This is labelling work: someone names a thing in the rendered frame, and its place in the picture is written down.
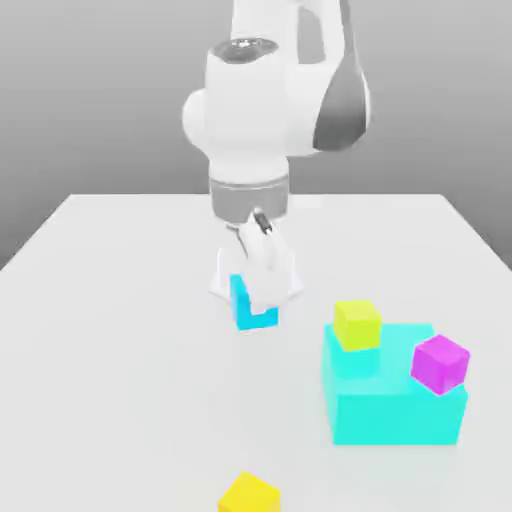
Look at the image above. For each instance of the large cyan box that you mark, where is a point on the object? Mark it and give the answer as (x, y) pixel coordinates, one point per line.
(396, 416)

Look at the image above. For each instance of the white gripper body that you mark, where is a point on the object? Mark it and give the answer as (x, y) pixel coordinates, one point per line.
(266, 280)

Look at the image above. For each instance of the small magenta cube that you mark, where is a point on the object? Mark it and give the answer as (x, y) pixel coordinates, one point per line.
(440, 364)

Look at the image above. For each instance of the small yellow cube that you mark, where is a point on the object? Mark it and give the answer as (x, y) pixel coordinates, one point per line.
(250, 496)

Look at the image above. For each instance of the small blue cube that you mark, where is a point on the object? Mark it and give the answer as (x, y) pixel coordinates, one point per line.
(240, 308)

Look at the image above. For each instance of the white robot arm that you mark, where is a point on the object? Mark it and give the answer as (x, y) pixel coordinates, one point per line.
(244, 108)

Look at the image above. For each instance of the small yellow-green cube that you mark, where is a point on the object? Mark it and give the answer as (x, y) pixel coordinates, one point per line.
(357, 326)

